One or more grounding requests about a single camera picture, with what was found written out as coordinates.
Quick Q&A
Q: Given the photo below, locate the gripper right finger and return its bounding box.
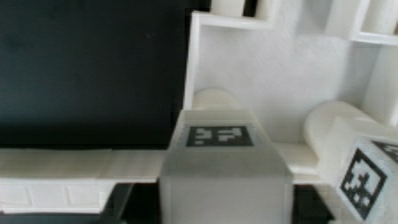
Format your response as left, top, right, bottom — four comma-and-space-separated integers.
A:
291, 185, 334, 224

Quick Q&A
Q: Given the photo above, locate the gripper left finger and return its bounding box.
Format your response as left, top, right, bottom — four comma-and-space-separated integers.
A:
96, 183, 160, 224

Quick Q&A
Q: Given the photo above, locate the white chair leg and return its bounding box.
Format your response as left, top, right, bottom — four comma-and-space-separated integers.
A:
158, 88, 293, 224

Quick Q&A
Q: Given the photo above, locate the white chair leg block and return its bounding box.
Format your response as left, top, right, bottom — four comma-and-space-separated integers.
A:
304, 101, 398, 224

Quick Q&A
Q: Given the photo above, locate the white chair seat part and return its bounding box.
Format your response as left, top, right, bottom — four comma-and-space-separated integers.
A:
183, 0, 398, 184

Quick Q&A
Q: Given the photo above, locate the white front rail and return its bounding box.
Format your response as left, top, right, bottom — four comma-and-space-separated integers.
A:
0, 149, 167, 214

